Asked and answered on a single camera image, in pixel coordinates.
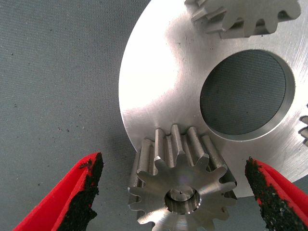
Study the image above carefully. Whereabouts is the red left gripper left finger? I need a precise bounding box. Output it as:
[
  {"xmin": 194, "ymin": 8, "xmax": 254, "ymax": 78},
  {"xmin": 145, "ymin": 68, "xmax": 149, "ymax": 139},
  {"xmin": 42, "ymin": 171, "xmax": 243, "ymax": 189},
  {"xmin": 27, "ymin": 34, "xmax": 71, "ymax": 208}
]
[{"xmin": 13, "ymin": 152, "xmax": 104, "ymax": 231}]

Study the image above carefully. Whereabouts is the dark grey table cloth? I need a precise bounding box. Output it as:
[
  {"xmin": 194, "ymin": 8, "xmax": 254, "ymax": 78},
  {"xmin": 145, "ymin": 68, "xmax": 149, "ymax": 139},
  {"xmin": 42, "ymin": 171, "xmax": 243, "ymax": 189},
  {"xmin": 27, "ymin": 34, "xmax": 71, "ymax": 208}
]
[{"xmin": 0, "ymin": 0, "xmax": 308, "ymax": 231}]

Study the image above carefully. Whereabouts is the larger steel gear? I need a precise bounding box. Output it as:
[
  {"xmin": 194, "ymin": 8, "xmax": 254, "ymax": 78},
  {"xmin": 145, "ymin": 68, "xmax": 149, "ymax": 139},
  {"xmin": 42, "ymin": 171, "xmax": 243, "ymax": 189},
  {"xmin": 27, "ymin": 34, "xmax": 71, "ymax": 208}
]
[{"xmin": 127, "ymin": 124, "xmax": 238, "ymax": 231}]

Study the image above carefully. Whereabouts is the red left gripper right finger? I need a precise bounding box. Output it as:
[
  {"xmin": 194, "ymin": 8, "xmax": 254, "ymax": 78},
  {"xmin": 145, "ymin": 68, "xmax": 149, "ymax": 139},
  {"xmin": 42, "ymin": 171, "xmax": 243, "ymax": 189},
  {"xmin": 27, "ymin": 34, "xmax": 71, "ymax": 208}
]
[{"xmin": 244, "ymin": 157, "xmax": 308, "ymax": 231}]

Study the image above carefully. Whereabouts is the round metal plate with hole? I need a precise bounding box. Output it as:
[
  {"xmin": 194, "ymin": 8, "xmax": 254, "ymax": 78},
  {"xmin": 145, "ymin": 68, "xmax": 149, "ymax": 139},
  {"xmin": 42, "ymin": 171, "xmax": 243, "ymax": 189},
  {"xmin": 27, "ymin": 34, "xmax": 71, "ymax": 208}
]
[{"xmin": 118, "ymin": 0, "xmax": 308, "ymax": 198}]

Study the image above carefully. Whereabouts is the steel gear on plate pin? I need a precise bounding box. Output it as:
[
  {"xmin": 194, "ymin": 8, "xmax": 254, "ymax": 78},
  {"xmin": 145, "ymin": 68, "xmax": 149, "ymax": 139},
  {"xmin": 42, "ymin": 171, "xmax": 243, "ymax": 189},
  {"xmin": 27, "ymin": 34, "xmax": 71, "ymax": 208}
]
[
  {"xmin": 184, "ymin": 0, "xmax": 302, "ymax": 40},
  {"xmin": 297, "ymin": 103, "xmax": 308, "ymax": 148}
]

